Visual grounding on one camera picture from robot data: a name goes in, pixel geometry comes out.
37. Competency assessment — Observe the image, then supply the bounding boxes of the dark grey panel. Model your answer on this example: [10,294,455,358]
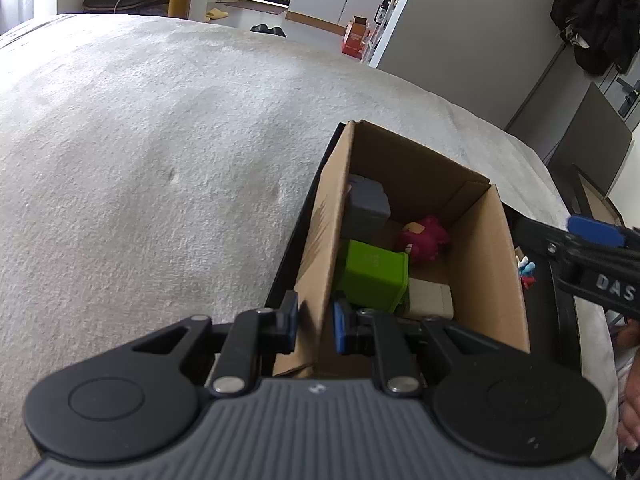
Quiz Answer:
[546,82,634,201]

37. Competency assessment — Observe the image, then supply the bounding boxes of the person's right hand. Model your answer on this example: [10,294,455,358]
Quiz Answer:
[612,320,640,453]

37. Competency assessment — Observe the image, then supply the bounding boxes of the orange carton box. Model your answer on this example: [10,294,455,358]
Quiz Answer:
[341,16,372,59]

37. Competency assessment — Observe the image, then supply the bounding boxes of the beige plastic block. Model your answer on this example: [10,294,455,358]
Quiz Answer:
[401,278,456,322]

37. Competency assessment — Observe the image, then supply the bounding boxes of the black door handle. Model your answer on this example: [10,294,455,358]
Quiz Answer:
[616,77,640,117]

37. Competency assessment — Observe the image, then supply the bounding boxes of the grey plastic block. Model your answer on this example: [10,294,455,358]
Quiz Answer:
[344,175,392,241]

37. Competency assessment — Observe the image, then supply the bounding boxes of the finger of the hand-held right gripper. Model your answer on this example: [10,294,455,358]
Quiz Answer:
[544,215,640,283]

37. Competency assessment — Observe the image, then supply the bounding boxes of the dark red toy figure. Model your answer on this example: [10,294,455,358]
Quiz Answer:
[397,216,449,264]

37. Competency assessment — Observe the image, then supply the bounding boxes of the dark low table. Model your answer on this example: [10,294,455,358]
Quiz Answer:
[81,0,174,15]

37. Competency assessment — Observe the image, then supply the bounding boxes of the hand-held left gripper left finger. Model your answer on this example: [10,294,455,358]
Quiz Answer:
[132,290,301,395]

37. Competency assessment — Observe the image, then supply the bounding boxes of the brown doormat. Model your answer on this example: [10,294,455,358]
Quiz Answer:
[222,0,289,17]

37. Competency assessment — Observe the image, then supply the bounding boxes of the green plastic block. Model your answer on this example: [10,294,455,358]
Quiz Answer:
[336,239,411,313]

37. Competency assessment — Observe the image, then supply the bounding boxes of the white fuzzy blanket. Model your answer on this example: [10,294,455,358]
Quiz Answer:
[0,12,621,480]

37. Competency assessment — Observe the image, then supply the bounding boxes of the black tray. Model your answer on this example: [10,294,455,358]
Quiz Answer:
[264,121,583,378]

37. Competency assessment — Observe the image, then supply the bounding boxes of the dark hanging clothes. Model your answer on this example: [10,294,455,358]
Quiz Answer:
[550,0,640,77]

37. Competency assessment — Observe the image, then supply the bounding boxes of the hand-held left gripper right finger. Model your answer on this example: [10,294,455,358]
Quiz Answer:
[333,299,501,395]

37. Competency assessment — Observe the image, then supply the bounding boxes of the cardboard box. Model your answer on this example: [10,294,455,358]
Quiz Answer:
[272,120,531,378]

